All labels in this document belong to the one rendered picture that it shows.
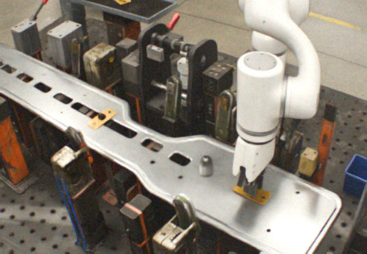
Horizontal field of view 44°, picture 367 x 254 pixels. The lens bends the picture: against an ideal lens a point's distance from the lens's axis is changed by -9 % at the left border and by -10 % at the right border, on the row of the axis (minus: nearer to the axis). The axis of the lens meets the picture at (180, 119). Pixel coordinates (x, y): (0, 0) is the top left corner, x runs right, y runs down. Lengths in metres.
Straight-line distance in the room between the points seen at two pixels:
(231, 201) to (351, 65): 2.49
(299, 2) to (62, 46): 0.75
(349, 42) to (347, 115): 1.95
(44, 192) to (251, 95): 0.91
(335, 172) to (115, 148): 0.74
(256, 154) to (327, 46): 2.73
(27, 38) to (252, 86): 1.09
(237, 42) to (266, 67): 2.70
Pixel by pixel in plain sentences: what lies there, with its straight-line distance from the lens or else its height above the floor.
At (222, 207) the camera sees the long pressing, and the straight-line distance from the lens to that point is 1.07.
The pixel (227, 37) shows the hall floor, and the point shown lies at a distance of 3.61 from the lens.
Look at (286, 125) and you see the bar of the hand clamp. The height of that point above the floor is 1.10.
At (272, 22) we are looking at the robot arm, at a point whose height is 1.40.
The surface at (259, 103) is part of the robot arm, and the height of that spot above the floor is 1.29.
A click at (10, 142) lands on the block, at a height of 0.88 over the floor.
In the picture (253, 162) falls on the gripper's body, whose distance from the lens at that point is 0.95.
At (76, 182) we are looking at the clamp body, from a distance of 1.21.
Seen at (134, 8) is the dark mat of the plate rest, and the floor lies 1.16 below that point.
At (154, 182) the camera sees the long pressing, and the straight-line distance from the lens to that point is 1.13.
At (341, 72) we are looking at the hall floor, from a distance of 3.35.
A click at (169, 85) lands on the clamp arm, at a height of 1.08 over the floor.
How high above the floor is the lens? 1.82
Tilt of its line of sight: 40 degrees down
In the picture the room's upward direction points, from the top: 4 degrees counter-clockwise
